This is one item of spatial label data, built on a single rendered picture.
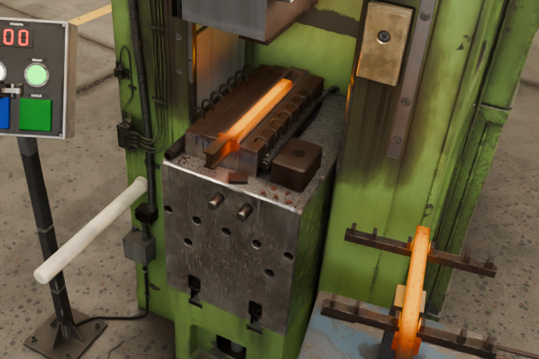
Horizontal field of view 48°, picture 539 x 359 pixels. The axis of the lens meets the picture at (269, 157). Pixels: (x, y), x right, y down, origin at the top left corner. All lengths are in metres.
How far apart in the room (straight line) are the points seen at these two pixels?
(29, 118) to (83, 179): 1.45
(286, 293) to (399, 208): 0.36
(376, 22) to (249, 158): 0.43
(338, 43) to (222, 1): 0.56
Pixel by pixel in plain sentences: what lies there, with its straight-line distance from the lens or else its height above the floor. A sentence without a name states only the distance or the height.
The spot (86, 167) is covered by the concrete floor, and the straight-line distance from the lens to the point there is 3.06.
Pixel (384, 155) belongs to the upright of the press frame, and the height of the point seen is 0.99.
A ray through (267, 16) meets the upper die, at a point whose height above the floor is 1.32.
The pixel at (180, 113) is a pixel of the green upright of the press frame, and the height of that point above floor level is 0.92.
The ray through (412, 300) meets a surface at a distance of 1.20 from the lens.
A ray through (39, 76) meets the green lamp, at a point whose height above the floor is 1.09.
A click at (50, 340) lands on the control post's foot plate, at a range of 2.34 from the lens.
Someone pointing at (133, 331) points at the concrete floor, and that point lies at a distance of 2.32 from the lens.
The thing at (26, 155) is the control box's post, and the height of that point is 0.80.
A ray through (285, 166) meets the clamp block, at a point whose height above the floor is 0.98.
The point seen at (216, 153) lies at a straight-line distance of 1.36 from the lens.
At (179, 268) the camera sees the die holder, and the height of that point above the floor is 0.56.
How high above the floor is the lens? 1.81
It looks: 36 degrees down
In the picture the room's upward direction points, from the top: 4 degrees clockwise
